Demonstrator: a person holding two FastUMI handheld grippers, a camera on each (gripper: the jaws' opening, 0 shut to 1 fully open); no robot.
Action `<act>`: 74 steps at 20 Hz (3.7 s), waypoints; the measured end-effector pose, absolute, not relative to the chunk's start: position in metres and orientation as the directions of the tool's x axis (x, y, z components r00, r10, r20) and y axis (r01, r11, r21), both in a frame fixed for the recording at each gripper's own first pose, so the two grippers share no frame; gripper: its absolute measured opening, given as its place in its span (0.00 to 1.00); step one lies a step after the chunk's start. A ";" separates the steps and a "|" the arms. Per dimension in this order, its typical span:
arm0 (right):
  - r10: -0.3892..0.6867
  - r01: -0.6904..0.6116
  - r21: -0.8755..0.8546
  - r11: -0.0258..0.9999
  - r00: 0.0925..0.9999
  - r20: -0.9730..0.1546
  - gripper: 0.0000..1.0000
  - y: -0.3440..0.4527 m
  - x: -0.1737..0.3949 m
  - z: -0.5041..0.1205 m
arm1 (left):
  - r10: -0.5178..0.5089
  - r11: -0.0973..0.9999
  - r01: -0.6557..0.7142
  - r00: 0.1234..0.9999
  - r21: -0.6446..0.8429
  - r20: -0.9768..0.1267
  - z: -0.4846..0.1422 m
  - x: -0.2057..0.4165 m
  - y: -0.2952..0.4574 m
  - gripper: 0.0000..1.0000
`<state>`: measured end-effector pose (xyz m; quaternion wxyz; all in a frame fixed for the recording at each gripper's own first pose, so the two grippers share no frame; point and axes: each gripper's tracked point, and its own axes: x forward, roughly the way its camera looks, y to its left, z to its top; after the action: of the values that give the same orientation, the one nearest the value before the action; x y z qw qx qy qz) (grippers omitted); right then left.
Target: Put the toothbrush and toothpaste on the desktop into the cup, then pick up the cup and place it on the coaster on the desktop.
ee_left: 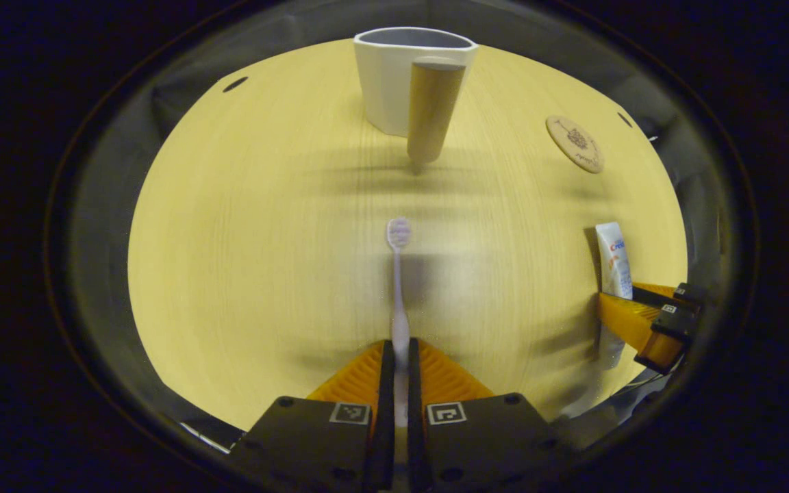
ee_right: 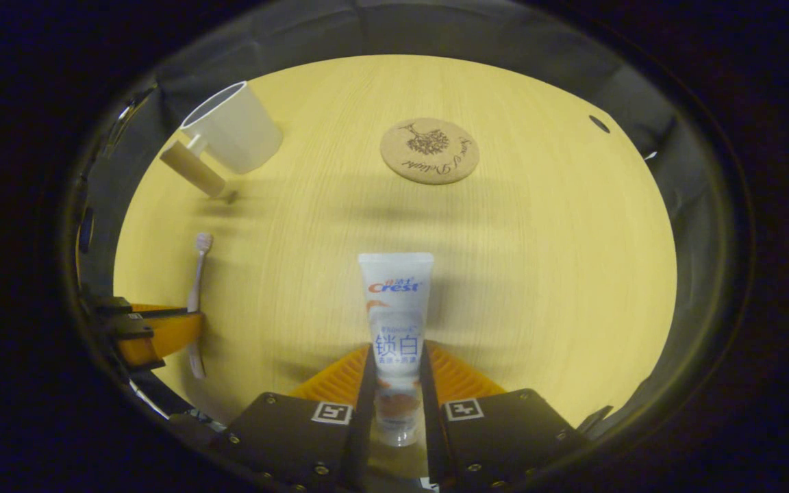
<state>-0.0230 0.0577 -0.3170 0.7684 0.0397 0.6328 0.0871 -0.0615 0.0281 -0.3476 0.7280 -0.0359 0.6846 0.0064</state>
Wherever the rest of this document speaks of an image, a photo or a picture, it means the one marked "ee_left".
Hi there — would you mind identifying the round wooden coaster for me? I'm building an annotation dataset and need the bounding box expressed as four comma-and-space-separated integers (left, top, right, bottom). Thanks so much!
546, 115, 605, 174

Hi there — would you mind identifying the pale pink toothbrush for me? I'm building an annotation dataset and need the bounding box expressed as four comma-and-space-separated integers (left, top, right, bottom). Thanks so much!
386, 217, 413, 429

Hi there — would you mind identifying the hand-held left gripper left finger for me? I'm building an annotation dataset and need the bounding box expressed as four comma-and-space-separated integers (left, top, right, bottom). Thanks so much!
230, 339, 395, 493

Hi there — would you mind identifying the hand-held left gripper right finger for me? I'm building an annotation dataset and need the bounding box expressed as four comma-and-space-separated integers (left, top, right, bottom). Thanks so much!
407, 338, 573, 493

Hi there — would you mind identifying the white cup with wooden handle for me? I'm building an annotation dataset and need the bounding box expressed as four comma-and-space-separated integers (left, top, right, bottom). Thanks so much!
353, 26, 479, 175

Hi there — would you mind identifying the white toothpaste tube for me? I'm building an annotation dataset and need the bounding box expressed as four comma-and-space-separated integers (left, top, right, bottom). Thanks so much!
593, 222, 635, 372

